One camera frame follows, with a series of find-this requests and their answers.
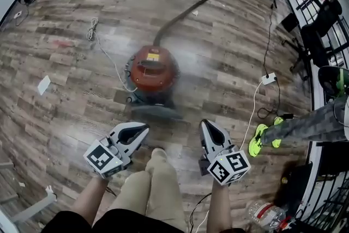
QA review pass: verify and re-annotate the white vacuum cord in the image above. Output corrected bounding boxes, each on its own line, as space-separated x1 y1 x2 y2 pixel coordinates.
86 17 139 93

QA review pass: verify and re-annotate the person's left forearm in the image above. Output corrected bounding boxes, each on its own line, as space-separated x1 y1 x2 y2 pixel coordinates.
71 175 110 218

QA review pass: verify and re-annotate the thin black cable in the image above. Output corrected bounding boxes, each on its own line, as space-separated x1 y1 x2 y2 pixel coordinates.
262 0 278 76

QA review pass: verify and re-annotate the black chair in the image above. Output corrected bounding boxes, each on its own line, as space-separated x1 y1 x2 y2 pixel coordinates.
290 0 343 74

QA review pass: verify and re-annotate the black metal railing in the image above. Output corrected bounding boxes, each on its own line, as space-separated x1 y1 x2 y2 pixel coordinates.
283 0 349 233

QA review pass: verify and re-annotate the person's black shirt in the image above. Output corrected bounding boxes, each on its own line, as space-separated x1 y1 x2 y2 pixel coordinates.
40 208 191 233

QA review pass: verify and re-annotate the white paper sheet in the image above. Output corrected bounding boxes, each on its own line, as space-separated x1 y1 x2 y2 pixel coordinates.
37 75 52 96

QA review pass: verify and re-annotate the red vacuum cleaner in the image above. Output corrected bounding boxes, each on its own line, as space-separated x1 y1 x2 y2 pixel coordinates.
124 45 184 121

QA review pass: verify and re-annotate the small black box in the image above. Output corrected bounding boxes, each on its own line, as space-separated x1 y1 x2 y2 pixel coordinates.
280 12 301 33

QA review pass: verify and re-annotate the person's left leg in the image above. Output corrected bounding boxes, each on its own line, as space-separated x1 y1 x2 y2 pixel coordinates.
109 170 152 217

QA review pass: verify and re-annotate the person's right leg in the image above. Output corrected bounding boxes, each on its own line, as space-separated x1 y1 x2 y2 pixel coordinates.
144 147 188 233

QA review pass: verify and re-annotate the green black machine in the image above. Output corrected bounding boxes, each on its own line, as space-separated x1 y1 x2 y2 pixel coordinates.
317 65 349 99

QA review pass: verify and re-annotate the clear plastic water bottle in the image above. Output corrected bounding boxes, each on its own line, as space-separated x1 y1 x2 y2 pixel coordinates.
246 200 294 231

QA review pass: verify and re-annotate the looped black cable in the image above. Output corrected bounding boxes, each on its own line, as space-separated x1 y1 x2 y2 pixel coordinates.
257 77 294 121

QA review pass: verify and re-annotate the person's leg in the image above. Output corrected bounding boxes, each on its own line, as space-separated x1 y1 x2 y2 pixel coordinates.
144 147 188 233
109 170 152 217

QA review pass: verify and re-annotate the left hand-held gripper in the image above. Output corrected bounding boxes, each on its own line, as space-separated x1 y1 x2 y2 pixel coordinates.
82 122 151 180

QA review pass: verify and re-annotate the black floor cable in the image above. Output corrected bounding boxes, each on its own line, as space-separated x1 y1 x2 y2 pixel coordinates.
189 192 213 233

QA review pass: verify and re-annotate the white power strip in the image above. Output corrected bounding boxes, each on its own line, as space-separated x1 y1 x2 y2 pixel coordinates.
261 72 277 86

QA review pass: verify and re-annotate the black vacuum hose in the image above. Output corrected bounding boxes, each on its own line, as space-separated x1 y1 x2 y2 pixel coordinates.
152 0 254 47

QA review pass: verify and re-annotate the white table leg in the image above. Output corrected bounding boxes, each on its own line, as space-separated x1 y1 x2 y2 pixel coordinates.
0 185 58 233

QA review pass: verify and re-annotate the person's right forearm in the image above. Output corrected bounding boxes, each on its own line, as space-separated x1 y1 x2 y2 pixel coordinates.
208 181 233 232

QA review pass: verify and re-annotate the white power cable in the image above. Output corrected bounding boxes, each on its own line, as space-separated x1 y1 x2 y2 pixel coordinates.
238 80 264 152

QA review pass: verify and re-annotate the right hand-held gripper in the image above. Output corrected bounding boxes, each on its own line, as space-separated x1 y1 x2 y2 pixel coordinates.
198 118 252 187

